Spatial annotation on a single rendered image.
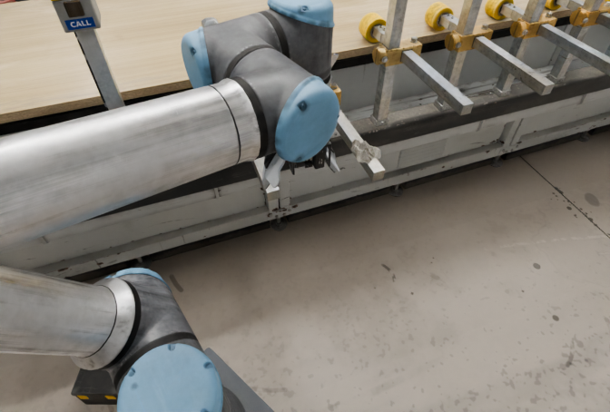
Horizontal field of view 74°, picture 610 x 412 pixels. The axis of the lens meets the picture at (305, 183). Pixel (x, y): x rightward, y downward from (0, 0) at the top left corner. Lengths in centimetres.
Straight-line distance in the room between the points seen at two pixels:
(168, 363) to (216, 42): 49
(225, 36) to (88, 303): 45
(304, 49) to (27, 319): 51
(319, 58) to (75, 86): 88
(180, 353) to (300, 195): 122
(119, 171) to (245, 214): 144
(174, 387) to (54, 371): 117
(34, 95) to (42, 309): 79
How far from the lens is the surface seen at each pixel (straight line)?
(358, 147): 102
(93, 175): 36
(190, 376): 71
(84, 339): 73
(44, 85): 138
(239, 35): 52
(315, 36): 58
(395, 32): 121
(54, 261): 188
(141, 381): 72
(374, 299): 175
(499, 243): 208
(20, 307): 66
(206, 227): 177
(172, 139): 37
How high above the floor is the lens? 152
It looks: 45 degrees down
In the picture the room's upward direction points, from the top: straight up
